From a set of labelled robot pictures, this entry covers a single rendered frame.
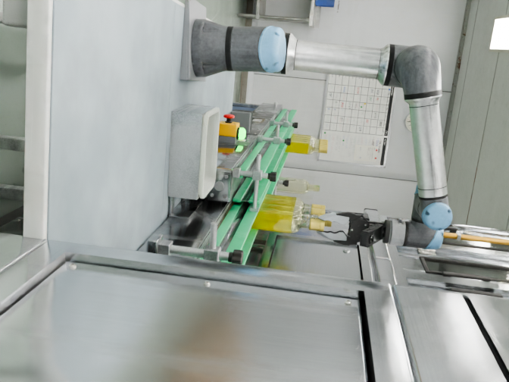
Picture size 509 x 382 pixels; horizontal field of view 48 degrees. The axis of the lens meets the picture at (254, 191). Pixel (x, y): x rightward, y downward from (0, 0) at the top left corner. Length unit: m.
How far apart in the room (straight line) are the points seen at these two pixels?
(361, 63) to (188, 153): 0.55
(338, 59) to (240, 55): 0.29
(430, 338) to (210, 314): 0.25
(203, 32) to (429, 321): 1.04
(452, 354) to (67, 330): 0.41
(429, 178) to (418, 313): 0.87
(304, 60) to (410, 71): 0.30
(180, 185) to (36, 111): 0.69
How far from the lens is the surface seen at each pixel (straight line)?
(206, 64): 1.53
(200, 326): 0.65
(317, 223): 1.70
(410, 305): 0.74
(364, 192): 7.81
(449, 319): 0.73
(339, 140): 7.64
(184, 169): 1.45
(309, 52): 1.64
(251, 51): 1.50
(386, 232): 1.71
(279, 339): 0.64
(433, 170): 1.56
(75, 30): 0.90
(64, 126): 0.88
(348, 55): 1.64
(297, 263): 1.76
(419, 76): 1.53
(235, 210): 1.65
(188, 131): 1.43
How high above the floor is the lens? 1.12
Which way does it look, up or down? 6 degrees down
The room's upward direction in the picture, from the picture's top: 97 degrees clockwise
